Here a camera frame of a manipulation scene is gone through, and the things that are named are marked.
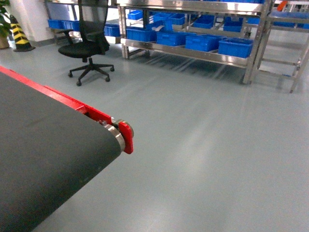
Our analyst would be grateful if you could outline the red conveyor side rail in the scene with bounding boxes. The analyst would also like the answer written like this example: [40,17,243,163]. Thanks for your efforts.
[0,66,134,154]

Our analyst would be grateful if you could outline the green potted plant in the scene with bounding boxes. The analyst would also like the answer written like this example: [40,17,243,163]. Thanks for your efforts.
[0,0,11,49]

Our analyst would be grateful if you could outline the conveyor end roller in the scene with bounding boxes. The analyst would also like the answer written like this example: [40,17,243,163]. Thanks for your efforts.
[98,118,134,154]

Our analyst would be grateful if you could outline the yellow black traffic cone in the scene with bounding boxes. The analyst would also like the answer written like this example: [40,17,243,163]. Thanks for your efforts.
[10,14,36,52]

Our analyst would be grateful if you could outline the stainless steel shelf rack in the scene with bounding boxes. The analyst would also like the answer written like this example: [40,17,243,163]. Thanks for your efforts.
[116,0,274,84]

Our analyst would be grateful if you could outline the blue bin on lower shelf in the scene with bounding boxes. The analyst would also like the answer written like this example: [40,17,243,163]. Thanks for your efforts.
[126,28,157,42]
[185,34,226,52]
[156,31,196,46]

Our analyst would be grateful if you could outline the blue bin with red parts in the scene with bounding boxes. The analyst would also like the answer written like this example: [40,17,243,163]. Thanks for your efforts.
[218,38,253,58]

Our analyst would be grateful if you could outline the black office chair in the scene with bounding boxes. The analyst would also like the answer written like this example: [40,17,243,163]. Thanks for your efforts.
[58,0,114,87]

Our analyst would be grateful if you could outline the stainless steel table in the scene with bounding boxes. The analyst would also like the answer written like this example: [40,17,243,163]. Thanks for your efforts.
[255,10,309,93]

